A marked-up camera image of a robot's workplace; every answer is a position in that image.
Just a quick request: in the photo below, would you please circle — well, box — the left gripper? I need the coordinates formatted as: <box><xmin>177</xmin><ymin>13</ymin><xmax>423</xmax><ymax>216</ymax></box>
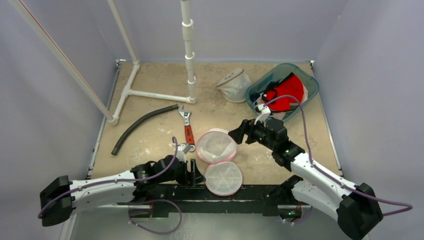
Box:
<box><xmin>157</xmin><ymin>157</ymin><xmax>205</xmax><ymax>185</ymax></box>

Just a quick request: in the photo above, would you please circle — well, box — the pink-trimmed mesh laundry bag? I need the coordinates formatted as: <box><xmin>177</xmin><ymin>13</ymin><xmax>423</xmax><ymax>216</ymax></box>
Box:
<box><xmin>196</xmin><ymin>128</ymin><xmax>243</xmax><ymax>197</ymax></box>

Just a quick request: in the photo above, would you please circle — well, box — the teal plastic bin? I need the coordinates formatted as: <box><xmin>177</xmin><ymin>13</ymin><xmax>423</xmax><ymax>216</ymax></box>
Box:
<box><xmin>245</xmin><ymin>63</ymin><xmax>320</xmax><ymax>111</ymax></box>

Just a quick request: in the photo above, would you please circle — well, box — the red and black bra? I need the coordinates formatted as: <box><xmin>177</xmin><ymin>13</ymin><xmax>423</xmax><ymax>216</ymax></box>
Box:
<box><xmin>261</xmin><ymin>72</ymin><xmax>308</xmax><ymax>113</ymax></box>

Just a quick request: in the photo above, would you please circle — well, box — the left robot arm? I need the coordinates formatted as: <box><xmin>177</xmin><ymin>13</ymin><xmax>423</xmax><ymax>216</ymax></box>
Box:
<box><xmin>37</xmin><ymin>155</ymin><xmax>205</xmax><ymax>227</ymax></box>

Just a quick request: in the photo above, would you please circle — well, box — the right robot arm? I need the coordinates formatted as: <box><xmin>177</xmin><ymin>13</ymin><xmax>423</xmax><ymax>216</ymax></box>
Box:
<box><xmin>228</xmin><ymin>119</ymin><xmax>383</xmax><ymax>240</ymax></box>

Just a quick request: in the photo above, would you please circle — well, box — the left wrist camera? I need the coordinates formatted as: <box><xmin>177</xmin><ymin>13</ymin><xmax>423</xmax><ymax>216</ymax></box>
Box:
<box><xmin>175</xmin><ymin>143</ymin><xmax>191</xmax><ymax>163</ymax></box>

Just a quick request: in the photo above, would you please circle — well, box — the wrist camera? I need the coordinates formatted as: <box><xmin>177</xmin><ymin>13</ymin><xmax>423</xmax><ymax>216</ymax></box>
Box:
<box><xmin>253</xmin><ymin>103</ymin><xmax>271</xmax><ymax>125</ymax></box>
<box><xmin>175</xmin><ymin>143</ymin><xmax>191</xmax><ymax>163</ymax></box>

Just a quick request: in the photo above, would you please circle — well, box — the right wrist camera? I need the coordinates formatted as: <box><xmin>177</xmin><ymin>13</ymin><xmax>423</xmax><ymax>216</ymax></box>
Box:
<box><xmin>253</xmin><ymin>103</ymin><xmax>271</xmax><ymax>125</ymax></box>

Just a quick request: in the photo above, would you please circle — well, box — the red-handled adjustable wrench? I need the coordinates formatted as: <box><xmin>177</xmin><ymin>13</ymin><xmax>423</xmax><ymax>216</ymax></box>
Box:
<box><xmin>178</xmin><ymin>105</ymin><xmax>196</xmax><ymax>152</ymax></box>

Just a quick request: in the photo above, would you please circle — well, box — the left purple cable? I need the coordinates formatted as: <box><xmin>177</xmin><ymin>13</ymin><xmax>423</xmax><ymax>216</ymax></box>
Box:
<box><xmin>37</xmin><ymin>136</ymin><xmax>180</xmax><ymax>220</ymax></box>

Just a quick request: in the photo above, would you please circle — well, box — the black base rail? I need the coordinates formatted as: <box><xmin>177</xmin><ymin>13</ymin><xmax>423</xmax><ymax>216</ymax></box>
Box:
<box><xmin>132</xmin><ymin>184</ymin><xmax>302</xmax><ymax>219</ymax></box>

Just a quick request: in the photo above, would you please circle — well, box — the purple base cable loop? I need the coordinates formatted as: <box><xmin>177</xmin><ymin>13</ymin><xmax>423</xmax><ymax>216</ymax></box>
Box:
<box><xmin>127</xmin><ymin>198</ymin><xmax>183</xmax><ymax>235</ymax></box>

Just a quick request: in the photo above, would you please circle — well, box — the black foam hose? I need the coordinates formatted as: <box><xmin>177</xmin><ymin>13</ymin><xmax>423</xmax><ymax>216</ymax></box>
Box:
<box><xmin>110</xmin><ymin>103</ymin><xmax>180</xmax><ymax>157</ymax></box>

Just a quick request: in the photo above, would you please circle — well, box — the white PVC pipe frame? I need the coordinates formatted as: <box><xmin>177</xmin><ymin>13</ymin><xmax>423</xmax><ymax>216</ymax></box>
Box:
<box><xmin>9</xmin><ymin>0</ymin><xmax>197</xmax><ymax>126</ymax></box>

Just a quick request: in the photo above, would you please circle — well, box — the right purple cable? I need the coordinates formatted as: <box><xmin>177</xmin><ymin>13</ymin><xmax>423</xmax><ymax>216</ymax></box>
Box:
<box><xmin>263</xmin><ymin>94</ymin><xmax>414</xmax><ymax>217</ymax></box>

